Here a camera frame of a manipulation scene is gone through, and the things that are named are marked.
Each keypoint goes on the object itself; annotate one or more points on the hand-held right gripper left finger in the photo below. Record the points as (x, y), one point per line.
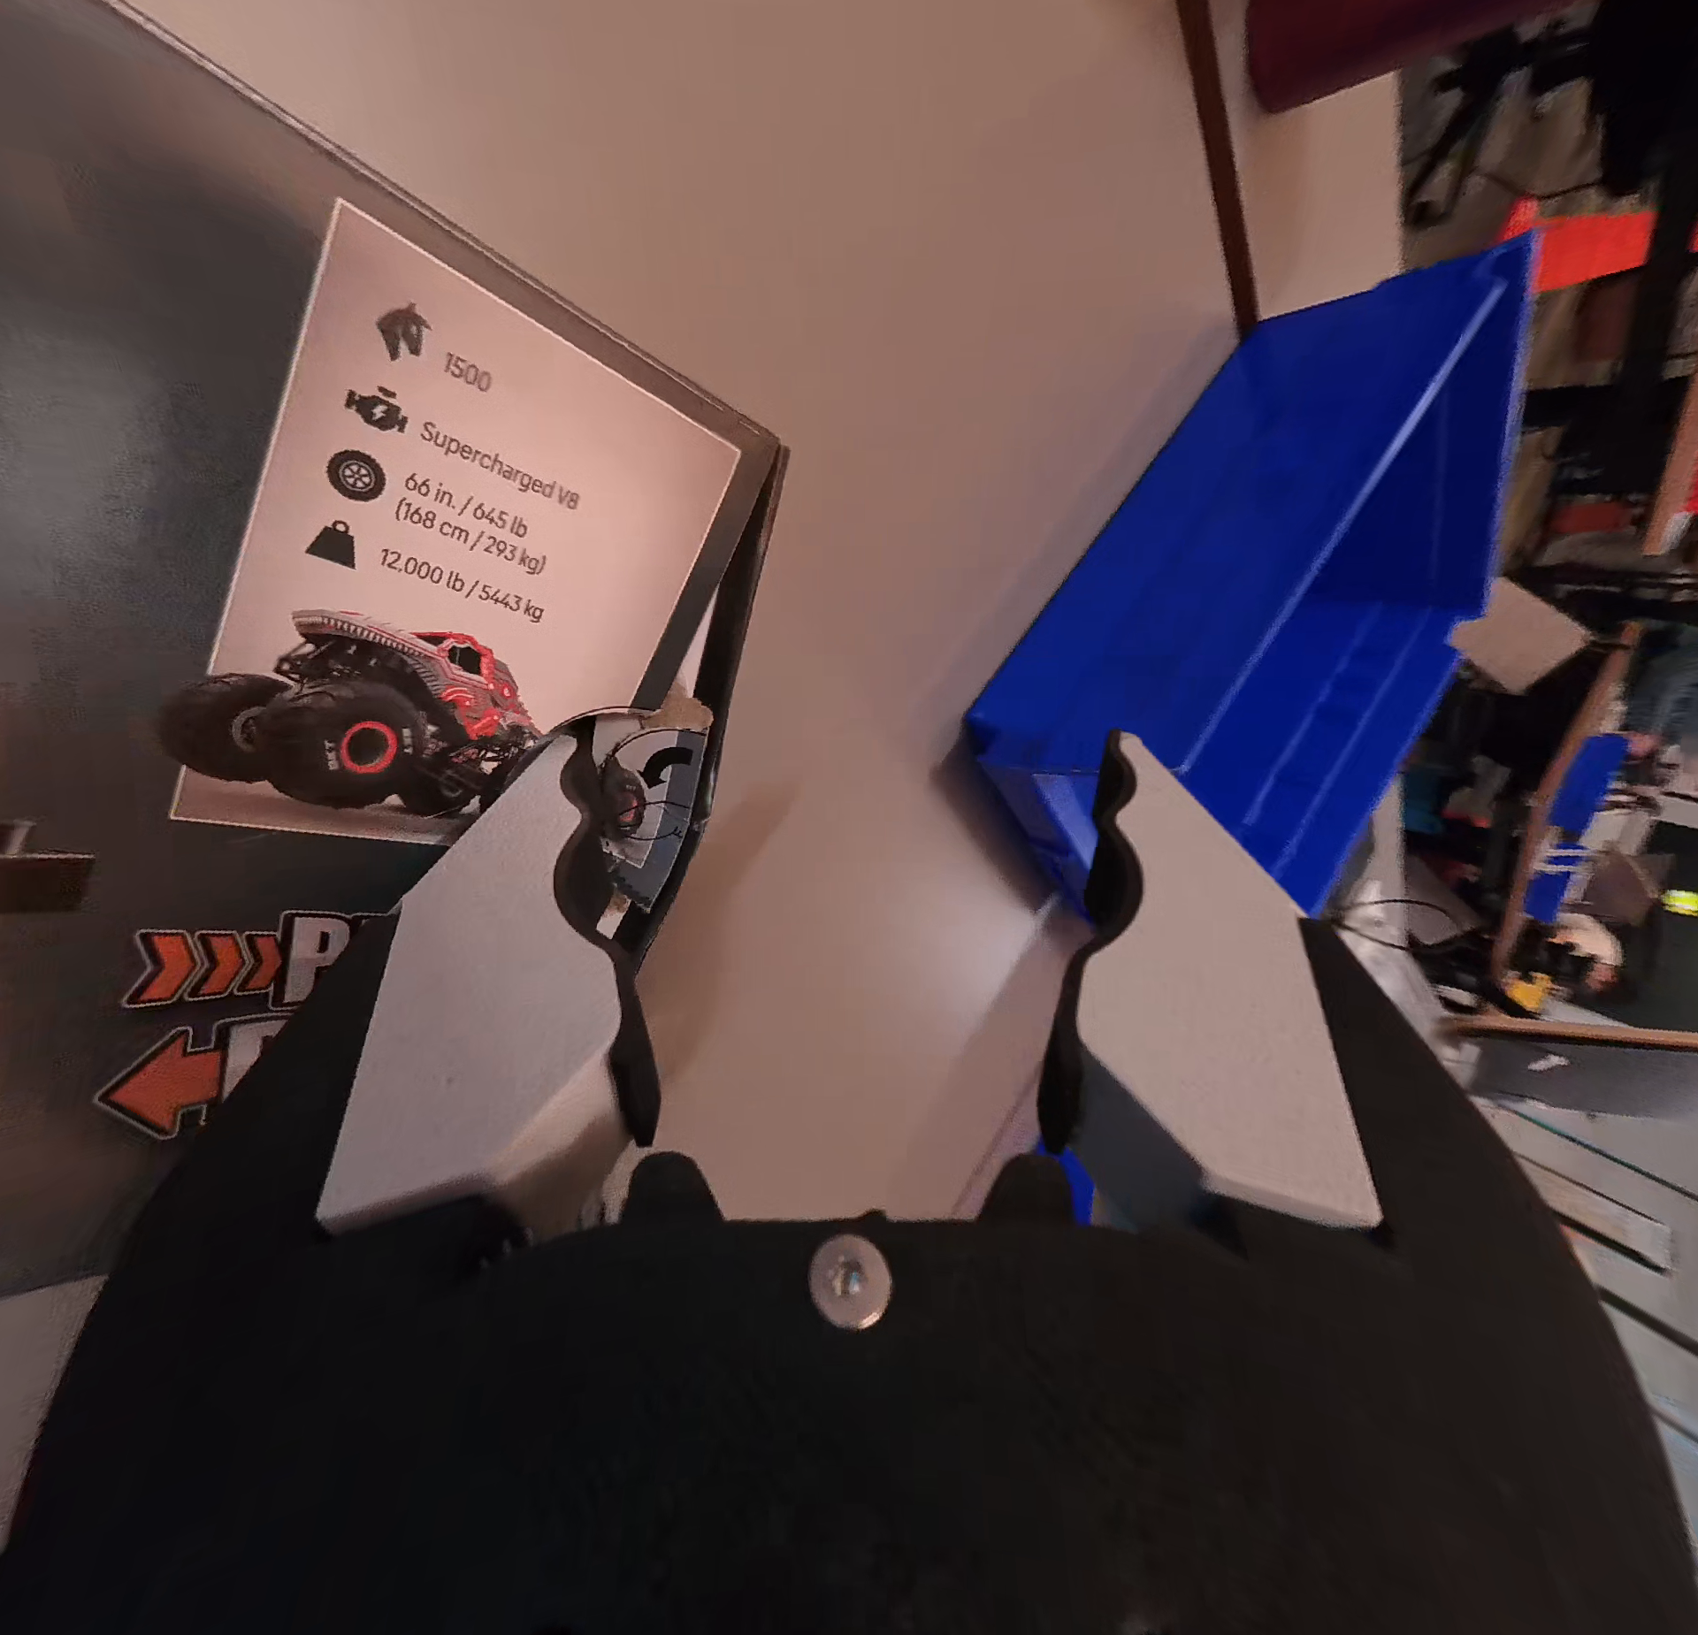
(477, 999)

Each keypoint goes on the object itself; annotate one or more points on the maroon cylinder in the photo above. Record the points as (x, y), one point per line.
(1393, 4)

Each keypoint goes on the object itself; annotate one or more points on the small blue bin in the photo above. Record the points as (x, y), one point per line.
(1585, 787)

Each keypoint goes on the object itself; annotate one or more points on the white desk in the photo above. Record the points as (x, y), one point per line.
(929, 335)

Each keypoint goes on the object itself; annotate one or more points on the large blue plastic bin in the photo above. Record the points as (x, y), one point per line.
(1326, 495)

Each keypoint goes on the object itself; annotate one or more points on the grey card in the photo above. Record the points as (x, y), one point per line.
(1519, 633)

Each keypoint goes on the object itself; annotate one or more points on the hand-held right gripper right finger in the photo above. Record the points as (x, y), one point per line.
(1221, 1024)

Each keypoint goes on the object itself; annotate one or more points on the dark toy truck box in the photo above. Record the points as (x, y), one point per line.
(160, 335)

